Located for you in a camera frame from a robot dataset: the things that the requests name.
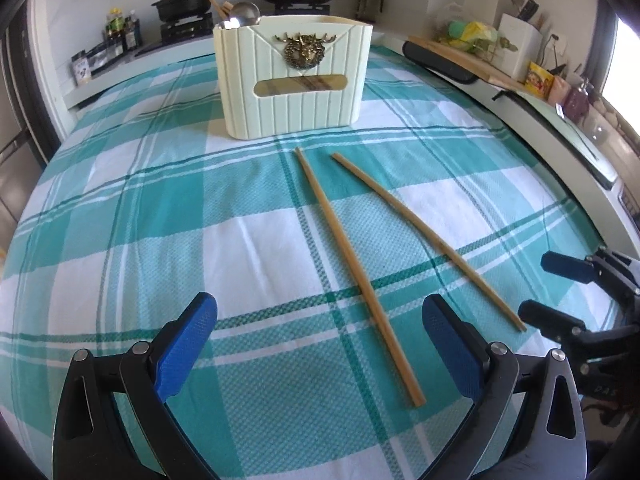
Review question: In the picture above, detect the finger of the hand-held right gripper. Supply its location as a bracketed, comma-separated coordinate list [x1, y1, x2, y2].
[517, 300, 589, 357]
[541, 247, 640, 307]

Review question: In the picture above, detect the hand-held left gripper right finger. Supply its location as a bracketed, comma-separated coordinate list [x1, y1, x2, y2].
[421, 294, 588, 480]

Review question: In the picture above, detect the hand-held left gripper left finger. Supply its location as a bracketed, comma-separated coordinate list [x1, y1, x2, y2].
[51, 291, 219, 480]

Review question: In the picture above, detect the cream ribbed utensil holder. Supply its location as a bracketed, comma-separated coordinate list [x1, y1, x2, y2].
[212, 16, 373, 141]

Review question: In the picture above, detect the teal checkered tablecloth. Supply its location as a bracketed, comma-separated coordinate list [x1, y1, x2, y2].
[0, 42, 621, 480]

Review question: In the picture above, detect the pink packet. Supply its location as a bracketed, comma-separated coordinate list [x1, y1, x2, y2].
[550, 77, 572, 106]

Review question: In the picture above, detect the yellow snack packet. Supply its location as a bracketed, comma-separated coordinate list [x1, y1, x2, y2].
[525, 61, 556, 98]

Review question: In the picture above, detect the wooden cutting board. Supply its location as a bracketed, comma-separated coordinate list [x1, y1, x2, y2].
[407, 35, 531, 93]

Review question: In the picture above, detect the window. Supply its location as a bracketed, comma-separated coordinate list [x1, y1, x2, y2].
[600, 15, 640, 113]

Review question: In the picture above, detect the white knife block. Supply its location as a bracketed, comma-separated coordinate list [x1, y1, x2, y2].
[497, 0, 544, 83]

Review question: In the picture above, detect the black oblong pad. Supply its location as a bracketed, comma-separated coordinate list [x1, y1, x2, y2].
[402, 41, 478, 85]

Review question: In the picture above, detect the bag with yellow green items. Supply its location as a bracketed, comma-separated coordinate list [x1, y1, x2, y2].
[437, 2, 518, 57]

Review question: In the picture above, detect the small black lid shaker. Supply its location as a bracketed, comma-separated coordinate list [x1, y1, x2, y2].
[70, 52, 94, 86]

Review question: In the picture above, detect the black glass gas stove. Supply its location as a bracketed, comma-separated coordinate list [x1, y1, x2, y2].
[134, 2, 333, 57]

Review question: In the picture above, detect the dark sauce bottle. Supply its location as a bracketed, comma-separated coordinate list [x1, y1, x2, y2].
[124, 9, 142, 51]

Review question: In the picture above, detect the glass french press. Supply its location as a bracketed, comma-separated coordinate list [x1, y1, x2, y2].
[357, 0, 385, 26]

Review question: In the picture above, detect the metal ladle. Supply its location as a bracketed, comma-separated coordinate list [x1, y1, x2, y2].
[217, 1, 262, 30]

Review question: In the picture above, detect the black clay pot orange lid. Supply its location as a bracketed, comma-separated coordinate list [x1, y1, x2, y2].
[151, 0, 213, 23]

